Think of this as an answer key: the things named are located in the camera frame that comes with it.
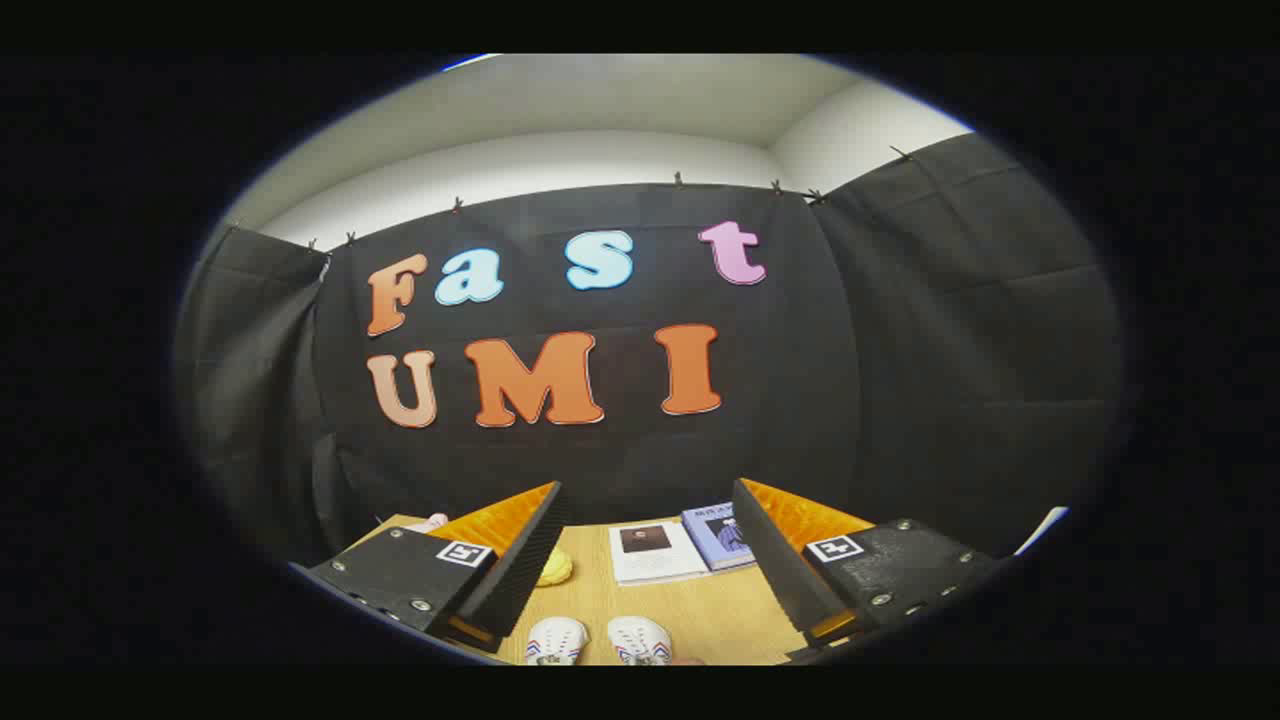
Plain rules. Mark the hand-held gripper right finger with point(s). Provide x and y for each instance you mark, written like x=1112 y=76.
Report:
x=900 y=575

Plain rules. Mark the white book with dark photo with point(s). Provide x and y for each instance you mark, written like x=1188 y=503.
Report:
x=655 y=560

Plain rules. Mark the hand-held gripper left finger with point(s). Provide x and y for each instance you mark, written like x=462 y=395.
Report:
x=400 y=580

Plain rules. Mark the blue cover book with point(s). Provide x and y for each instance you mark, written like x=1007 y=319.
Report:
x=712 y=540

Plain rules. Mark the white striped canvas shoe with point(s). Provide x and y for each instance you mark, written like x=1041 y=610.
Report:
x=640 y=640
x=556 y=642

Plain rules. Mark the yellow round plush cushion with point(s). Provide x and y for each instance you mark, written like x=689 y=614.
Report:
x=555 y=570

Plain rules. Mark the pink and green plush toy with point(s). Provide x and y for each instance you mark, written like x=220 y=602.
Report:
x=432 y=522

